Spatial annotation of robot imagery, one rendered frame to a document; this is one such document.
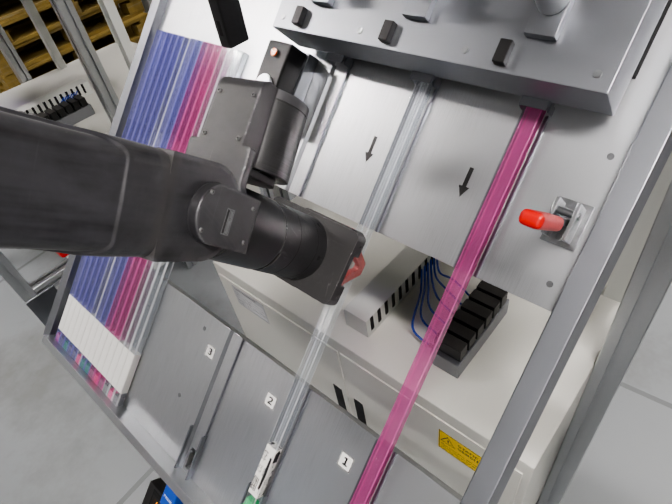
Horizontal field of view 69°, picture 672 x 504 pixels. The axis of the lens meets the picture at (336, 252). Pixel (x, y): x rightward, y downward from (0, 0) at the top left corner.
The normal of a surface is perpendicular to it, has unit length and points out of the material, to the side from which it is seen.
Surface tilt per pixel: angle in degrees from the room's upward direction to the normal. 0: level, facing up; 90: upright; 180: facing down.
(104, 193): 80
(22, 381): 0
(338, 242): 39
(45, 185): 84
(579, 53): 44
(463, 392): 0
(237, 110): 33
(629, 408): 0
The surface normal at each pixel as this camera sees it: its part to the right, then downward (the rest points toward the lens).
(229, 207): 0.89, 0.24
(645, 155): -0.55, -0.10
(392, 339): -0.14, -0.71
